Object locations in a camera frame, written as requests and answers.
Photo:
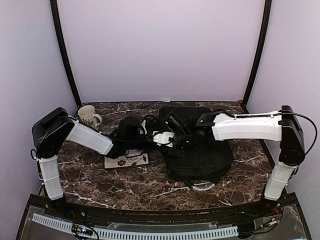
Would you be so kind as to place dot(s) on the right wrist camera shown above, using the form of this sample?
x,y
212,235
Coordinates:
x,y
172,122

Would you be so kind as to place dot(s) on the square floral ceramic plate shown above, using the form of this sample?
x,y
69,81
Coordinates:
x,y
132,158

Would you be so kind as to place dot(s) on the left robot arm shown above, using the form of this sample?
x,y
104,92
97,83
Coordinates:
x,y
58,129

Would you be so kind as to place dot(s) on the right black frame post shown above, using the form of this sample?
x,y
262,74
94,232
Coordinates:
x,y
259,51

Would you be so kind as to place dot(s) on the white slotted cable duct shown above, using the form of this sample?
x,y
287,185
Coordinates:
x,y
121,231

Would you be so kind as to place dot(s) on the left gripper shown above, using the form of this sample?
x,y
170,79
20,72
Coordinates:
x,y
150,132

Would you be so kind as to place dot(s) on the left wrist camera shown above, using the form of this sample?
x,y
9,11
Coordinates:
x,y
128,128

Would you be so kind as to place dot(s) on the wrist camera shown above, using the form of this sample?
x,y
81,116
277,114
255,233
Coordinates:
x,y
172,122
128,128

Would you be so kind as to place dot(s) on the black front table rail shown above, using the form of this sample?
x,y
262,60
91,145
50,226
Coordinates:
x,y
234,215

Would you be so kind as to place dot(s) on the cream mug with plant print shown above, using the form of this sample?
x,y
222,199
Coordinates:
x,y
89,117

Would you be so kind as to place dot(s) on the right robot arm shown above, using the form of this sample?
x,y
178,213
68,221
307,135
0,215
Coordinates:
x,y
279,126

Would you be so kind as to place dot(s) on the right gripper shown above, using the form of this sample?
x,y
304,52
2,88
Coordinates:
x,y
180,153

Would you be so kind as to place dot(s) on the left black frame post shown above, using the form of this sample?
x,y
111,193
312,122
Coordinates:
x,y
63,51

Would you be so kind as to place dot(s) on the black student backpack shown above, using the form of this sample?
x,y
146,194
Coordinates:
x,y
205,158

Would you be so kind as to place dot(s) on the black frame post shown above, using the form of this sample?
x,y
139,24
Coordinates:
x,y
259,51
63,51

